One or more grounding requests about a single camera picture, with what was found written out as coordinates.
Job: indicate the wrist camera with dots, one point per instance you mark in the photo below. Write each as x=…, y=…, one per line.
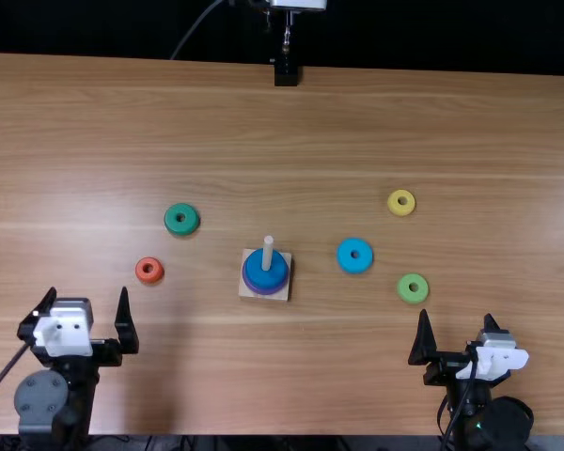
x=63, y=336
x=498, y=362

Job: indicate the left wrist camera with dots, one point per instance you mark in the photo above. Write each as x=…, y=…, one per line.
x=63, y=336

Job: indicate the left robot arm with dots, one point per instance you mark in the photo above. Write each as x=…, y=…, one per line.
x=42, y=397

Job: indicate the black clamp stand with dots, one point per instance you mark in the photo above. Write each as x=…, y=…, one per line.
x=286, y=75

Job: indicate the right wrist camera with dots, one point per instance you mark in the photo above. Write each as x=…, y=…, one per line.
x=498, y=362

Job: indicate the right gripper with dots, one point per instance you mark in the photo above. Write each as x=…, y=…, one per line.
x=444, y=368

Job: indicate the silver camera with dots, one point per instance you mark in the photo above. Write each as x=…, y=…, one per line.
x=298, y=4

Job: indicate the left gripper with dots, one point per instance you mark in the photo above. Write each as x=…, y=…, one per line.
x=105, y=352

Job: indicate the wooden peg base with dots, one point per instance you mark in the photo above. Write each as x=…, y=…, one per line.
x=284, y=293

